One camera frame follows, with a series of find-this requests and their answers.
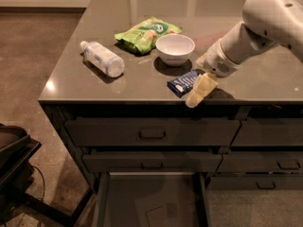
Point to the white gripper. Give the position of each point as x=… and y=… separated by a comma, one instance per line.
x=217, y=61

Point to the blue rxbar blueberry bar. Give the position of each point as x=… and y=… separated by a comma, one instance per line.
x=183, y=84

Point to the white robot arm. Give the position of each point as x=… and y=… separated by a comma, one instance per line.
x=265, y=24

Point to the grey middle right drawer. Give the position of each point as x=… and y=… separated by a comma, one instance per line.
x=254, y=162

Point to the grey bottom right drawer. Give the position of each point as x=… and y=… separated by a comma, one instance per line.
x=260, y=182

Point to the grey top left drawer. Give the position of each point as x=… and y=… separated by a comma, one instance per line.
x=133, y=132

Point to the grey middle left drawer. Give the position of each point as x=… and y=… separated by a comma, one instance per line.
x=152, y=161

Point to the open grey bottom drawer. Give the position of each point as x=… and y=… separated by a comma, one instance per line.
x=151, y=200

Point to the white bowl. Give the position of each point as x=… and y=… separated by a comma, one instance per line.
x=175, y=49

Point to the green snack bag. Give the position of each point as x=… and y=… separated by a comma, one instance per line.
x=141, y=38

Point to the clear plastic water bottle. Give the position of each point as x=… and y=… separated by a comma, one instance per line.
x=103, y=58

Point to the black cart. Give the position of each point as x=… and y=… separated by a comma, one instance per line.
x=16, y=148

